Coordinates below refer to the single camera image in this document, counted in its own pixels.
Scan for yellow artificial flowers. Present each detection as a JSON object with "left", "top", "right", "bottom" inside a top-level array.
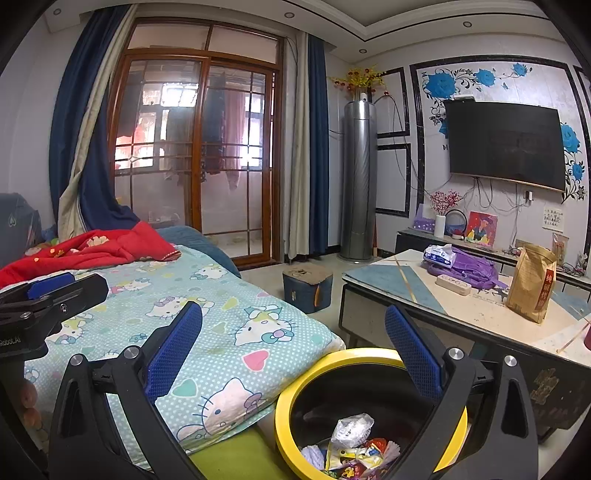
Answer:
[{"left": 332, "top": 65, "right": 387, "bottom": 93}]

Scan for yellow rimmed black bin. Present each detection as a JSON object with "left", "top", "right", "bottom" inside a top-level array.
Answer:
[{"left": 274, "top": 348, "right": 469, "bottom": 480}]

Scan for white power strip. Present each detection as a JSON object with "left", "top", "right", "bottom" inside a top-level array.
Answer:
[{"left": 436, "top": 273, "right": 472, "bottom": 296}]

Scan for round ring ornament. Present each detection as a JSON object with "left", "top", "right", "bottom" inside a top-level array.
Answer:
[{"left": 445, "top": 209, "right": 467, "bottom": 240}]

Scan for blue curtain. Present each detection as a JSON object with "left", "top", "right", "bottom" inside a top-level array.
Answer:
[
  {"left": 307, "top": 34, "right": 331, "bottom": 257},
  {"left": 48, "top": 7, "right": 140, "bottom": 236}
]

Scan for red flowered blanket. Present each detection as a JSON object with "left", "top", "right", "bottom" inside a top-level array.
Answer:
[{"left": 0, "top": 222, "right": 180, "bottom": 289}]

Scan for white blue tissue pack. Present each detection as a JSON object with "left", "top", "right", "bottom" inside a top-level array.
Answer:
[{"left": 424, "top": 244, "right": 456, "bottom": 269}]

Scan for dark teal blanket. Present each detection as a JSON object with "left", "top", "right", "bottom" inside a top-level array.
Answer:
[{"left": 154, "top": 225, "right": 242, "bottom": 278}]

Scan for pink flowers in white vase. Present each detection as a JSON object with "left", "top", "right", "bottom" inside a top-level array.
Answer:
[{"left": 429, "top": 190, "right": 463, "bottom": 239}]

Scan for colourful painting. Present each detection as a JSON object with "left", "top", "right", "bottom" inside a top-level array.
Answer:
[{"left": 465, "top": 211, "right": 499, "bottom": 246}]

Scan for purple bag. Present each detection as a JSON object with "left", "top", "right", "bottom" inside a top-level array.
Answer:
[{"left": 425, "top": 246, "right": 501, "bottom": 291}]

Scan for brown paper bag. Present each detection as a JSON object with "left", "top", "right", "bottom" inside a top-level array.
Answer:
[{"left": 505, "top": 244, "right": 558, "bottom": 324}]

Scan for yellow snack wrapper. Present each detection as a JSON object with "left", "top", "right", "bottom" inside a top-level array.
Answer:
[{"left": 325, "top": 445, "right": 385, "bottom": 472}]

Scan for standing snack packet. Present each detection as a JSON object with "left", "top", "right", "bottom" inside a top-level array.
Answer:
[{"left": 551, "top": 232, "right": 572, "bottom": 268}]

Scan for dark television stand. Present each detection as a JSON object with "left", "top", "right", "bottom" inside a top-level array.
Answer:
[{"left": 394, "top": 228, "right": 591, "bottom": 294}]

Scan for marble top coffee table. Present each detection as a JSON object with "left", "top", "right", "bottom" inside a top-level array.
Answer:
[{"left": 338, "top": 249, "right": 591, "bottom": 444}]

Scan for cartoon cat printed blanket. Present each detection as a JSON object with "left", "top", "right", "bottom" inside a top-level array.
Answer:
[{"left": 0, "top": 244, "right": 347, "bottom": 468}]

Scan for wooden glass sliding door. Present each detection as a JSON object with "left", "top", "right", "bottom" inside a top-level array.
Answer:
[{"left": 107, "top": 21, "right": 284, "bottom": 269}]

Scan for person's left hand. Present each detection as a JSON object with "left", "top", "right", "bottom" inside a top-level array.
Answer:
[{"left": 18, "top": 381, "right": 43, "bottom": 428}]

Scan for red purple candy wrapper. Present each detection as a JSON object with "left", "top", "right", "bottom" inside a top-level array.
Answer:
[{"left": 329, "top": 463, "right": 371, "bottom": 480}]

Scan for beige curtain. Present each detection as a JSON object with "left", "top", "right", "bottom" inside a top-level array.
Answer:
[
  {"left": 58, "top": 7, "right": 140, "bottom": 236},
  {"left": 283, "top": 32, "right": 311, "bottom": 262}
]

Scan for pale purple foam net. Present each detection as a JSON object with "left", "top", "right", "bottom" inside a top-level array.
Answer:
[{"left": 300, "top": 445, "right": 327, "bottom": 472}]

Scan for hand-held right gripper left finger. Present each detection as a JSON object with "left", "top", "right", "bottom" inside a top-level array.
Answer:
[{"left": 47, "top": 300, "right": 205, "bottom": 480}]

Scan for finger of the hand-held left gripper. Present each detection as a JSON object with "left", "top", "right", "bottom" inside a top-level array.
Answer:
[
  {"left": 28, "top": 273, "right": 110, "bottom": 320},
  {"left": 0, "top": 271, "right": 77, "bottom": 305}
]

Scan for silver wrapper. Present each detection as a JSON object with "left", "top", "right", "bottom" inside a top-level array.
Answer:
[{"left": 332, "top": 412, "right": 376, "bottom": 451}]

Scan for blue storage stool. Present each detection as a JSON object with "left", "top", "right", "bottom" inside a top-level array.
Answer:
[{"left": 283, "top": 265, "right": 334, "bottom": 315}]

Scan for grey tower air conditioner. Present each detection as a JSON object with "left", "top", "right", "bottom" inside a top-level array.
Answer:
[{"left": 340, "top": 94, "right": 379, "bottom": 264}]

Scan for thin wooden stick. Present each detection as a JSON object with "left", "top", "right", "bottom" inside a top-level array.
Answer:
[{"left": 555, "top": 320, "right": 591, "bottom": 355}]

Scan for black wall television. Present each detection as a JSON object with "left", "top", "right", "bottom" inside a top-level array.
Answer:
[{"left": 444, "top": 99, "right": 568, "bottom": 193}]

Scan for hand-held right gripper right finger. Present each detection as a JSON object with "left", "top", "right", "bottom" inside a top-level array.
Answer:
[{"left": 385, "top": 304, "right": 540, "bottom": 480}]

